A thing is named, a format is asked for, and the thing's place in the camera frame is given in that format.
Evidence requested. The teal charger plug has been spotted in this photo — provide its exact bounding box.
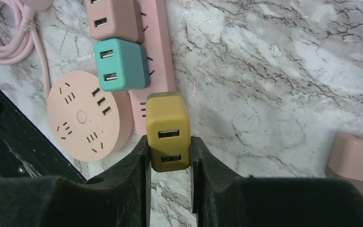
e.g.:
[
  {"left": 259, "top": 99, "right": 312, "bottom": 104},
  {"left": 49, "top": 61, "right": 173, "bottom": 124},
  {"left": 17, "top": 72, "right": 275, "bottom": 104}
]
[{"left": 94, "top": 38, "right": 151, "bottom": 92}]

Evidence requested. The pink long power strip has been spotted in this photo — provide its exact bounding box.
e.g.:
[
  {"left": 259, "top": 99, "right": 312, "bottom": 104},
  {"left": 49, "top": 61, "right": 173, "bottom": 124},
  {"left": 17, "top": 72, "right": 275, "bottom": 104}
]
[{"left": 129, "top": 0, "right": 176, "bottom": 136}]

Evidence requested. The dusty pink charger plug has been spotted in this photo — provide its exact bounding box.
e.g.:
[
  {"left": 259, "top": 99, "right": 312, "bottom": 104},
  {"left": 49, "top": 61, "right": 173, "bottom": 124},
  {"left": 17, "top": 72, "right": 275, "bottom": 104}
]
[{"left": 325, "top": 132, "right": 363, "bottom": 195}]

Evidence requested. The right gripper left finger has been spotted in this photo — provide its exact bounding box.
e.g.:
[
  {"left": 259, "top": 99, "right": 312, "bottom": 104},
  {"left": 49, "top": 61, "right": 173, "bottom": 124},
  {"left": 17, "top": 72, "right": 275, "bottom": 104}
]
[{"left": 0, "top": 136, "right": 151, "bottom": 227}]

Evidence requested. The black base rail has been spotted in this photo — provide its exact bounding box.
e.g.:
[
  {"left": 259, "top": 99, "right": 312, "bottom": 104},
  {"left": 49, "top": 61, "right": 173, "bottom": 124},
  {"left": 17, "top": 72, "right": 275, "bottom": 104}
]
[{"left": 0, "top": 90, "right": 86, "bottom": 183}]

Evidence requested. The pink coiled cable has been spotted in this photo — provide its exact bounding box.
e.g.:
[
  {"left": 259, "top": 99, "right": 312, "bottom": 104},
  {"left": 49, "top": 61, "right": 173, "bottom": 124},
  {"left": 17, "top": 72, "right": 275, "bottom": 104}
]
[{"left": 0, "top": 0, "right": 54, "bottom": 98}]

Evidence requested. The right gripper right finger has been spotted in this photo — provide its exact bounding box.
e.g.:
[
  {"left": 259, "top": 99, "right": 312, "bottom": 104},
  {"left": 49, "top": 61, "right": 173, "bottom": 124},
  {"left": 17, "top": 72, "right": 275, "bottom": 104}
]
[{"left": 190, "top": 137, "right": 363, "bottom": 227}]

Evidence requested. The pink round power socket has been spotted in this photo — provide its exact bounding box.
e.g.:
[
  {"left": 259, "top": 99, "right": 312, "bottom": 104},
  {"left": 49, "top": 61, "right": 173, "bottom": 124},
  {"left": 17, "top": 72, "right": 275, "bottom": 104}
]
[{"left": 47, "top": 71, "right": 134, "bottom": 162}]

